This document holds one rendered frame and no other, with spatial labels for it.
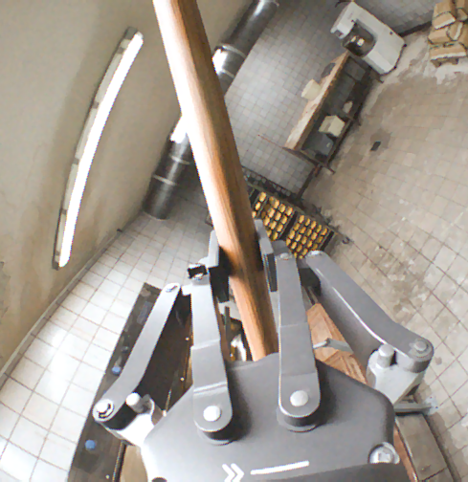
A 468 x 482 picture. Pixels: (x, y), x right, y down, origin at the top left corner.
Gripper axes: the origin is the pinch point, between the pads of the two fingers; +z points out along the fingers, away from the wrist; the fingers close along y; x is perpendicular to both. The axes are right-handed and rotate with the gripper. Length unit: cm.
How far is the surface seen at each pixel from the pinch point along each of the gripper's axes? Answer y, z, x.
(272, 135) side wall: 96, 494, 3
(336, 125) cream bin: 206, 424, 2
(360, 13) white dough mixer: 294, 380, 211
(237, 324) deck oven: -25, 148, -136
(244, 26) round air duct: 58, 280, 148
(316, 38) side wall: 240, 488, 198
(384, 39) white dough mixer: 329, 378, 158
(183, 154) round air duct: -51, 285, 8
